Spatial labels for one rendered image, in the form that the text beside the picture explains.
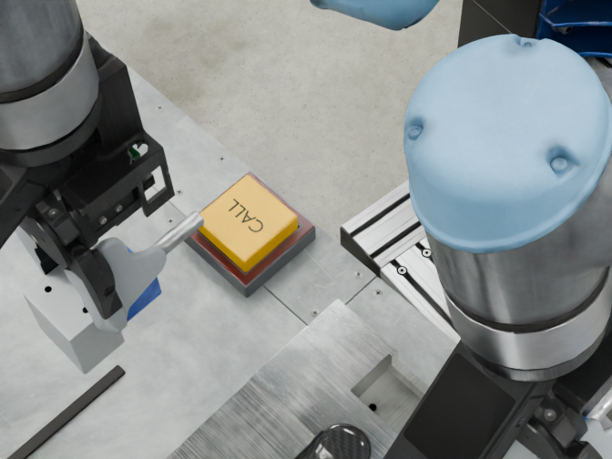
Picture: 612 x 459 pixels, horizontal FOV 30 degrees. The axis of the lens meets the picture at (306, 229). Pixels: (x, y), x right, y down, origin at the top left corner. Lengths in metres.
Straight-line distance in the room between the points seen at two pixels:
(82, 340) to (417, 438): 0.27
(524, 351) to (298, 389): 0.31
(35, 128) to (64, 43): 0.05
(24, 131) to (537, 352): 0.27
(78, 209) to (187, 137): 0.38
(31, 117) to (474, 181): 0.25
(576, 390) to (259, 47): 1.60
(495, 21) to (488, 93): 0.67
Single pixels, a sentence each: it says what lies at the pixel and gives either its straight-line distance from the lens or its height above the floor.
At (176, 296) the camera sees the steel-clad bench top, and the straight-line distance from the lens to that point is 0.94.
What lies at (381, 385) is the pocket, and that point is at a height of 0.86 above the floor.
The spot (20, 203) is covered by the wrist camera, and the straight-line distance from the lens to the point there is 0.63.
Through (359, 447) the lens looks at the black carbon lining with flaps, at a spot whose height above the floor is 0.89.
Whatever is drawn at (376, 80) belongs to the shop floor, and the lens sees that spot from 2.07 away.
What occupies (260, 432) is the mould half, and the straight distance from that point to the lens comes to 0.79.
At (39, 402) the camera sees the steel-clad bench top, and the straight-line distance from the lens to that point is 0.92.
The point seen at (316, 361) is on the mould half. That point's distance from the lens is 0.80.
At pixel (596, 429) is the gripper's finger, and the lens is 0.65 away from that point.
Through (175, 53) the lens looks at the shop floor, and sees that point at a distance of 2.13.
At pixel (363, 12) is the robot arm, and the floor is 1.24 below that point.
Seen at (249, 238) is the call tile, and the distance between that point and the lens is 0.91.
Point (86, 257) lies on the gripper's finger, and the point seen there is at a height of 1.06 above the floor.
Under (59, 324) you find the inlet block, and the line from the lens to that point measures 0.76.
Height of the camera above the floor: 1.62
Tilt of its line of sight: 59 degrees down
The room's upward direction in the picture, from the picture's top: 4 degrees counter-clockwise
